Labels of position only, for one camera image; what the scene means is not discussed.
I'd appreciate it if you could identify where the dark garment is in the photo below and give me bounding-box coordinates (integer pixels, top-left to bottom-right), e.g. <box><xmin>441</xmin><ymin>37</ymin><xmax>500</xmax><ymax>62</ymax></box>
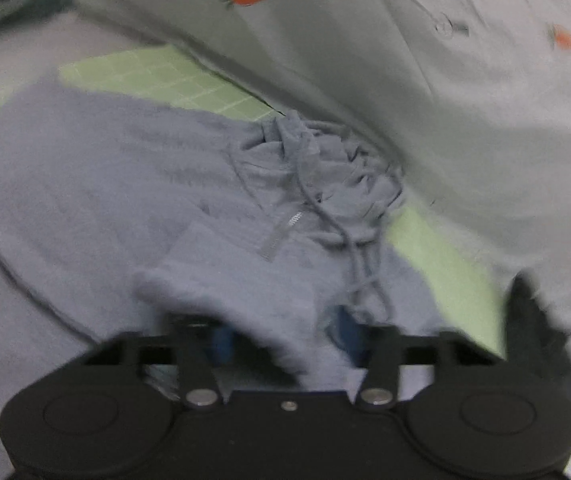
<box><xmin>503</xmin><ymin>270</ymin><xmax>571</xmax><ymax>426</ymax></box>

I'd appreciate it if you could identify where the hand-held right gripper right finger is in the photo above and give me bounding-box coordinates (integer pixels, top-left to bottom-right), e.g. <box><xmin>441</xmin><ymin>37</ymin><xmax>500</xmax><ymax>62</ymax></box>
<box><xmin>335</xmin><ymin>307</ymin><xmax>503</xmax><ymax>407</ymax></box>

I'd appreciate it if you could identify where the grey hoodie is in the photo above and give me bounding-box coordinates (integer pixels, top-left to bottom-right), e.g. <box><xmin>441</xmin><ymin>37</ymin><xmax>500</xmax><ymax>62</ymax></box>
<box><xmin>0</xmin><ymin>80</ymin><xmax>441</xmax><ymax>396</ymax></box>

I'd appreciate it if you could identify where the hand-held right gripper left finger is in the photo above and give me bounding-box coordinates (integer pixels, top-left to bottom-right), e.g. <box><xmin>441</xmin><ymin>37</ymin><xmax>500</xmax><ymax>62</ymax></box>
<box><xmin>83</xmin><ymin>312</ymin><xmax>236</xmax><ymax>408</ymax></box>

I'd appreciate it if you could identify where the green grid sheet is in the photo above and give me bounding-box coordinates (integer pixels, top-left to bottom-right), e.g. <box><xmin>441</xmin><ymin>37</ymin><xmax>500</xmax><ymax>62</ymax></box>
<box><xmin>0</xmin><ymin>42</ymin><xmax>511</xmax><ymax>361</ymax></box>

